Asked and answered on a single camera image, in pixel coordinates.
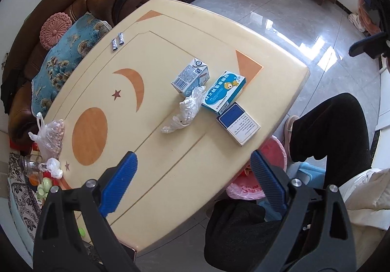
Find pink trash bin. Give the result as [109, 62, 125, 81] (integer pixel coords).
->
[225, 135, 288, 199]

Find orange patterned cloth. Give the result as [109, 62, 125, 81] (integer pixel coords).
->
[357, 0, 380, 33]

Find white jacket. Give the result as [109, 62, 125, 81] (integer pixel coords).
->
[338, 169, 390, 272]

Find dark clothes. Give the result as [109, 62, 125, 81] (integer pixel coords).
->
[0, 60, 14, 108]

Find person's right leg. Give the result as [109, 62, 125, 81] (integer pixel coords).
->
[289, 92, 374, 190]

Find red tea tray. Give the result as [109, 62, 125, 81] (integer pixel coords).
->
[43, 171, 63, 187]

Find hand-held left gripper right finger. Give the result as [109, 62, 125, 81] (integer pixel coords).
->
[250, 150, 357, 272]

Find blue floral cushion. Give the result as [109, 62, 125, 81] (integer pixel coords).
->
[30, 12, 113, 119]

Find small milk carton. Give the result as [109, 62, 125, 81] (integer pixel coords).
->
[171, 58, 211, 96]

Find clear plastic wrap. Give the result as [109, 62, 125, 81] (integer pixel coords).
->
[161, 86, 207, 134]

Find pink round cushion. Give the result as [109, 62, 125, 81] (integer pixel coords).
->
[39, 13, 74, 50]

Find glass jar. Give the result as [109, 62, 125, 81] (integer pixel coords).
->
[18, 155, 46, 173]

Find blue and white box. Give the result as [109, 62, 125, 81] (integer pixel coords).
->
[216, 102, 261, 147]

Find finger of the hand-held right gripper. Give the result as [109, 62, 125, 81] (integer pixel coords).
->
[349, 31, 390, 58]

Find floral patterned blanket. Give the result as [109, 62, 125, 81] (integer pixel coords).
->
[8, 152, 43, 239]

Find plastic bag of nuts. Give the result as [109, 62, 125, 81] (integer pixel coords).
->
[28, 112, 65, 163]

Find beige slipper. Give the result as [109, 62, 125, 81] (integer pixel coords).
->
[284, 115, 301, 163]

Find light blue medicine box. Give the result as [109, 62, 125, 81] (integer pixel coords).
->
[201, 70, 247, 114]

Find light blue plastic stool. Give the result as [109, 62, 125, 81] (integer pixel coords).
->
[295, 162, 327, 184]

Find small white plastic bag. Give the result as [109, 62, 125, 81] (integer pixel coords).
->
[46, 158, 63, 178]

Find person's leg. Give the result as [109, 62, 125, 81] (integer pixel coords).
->
[204, 199, 293, 272]
[289, 92, 374, 190]

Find person's left leg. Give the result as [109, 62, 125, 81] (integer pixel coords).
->
[204, 199, 293, 272]

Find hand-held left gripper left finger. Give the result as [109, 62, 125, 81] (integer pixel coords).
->
[33, 151, 138, 272]

